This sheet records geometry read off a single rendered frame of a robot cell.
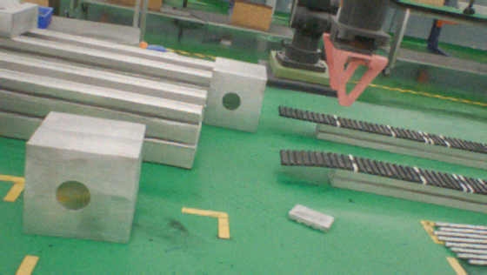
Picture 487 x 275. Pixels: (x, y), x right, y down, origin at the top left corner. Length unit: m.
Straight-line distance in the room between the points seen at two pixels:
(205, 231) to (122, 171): 0.13
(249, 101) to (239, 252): 0.37
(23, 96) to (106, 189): 0.25
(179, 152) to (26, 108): 0.20
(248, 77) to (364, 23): 0.25
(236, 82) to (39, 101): 0.31
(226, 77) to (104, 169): 0.40
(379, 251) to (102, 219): 0.31
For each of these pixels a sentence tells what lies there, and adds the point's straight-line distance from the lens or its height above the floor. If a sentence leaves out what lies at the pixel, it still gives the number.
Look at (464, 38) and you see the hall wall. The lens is 9.44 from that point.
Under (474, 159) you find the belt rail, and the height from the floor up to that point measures 0.79.
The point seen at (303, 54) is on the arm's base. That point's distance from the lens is 1.33.
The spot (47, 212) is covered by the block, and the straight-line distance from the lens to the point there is 0.54.
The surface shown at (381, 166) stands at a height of 0.81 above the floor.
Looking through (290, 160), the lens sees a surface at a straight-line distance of 0.74.
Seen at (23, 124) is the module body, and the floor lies 0.80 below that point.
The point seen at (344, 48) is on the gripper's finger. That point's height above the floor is 0.98.
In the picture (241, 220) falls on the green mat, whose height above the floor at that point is 0.78.
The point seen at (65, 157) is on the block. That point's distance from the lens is 0.51.
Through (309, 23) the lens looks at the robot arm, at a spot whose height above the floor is 0.92.
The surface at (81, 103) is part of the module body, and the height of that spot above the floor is 0.84.
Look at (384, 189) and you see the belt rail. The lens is 0.78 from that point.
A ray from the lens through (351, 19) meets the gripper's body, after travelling 0.69.
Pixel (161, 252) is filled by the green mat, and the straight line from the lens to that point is 0.54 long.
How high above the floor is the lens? 1.08
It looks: 21 degrees down
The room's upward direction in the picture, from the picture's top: 12 degrees clockwise
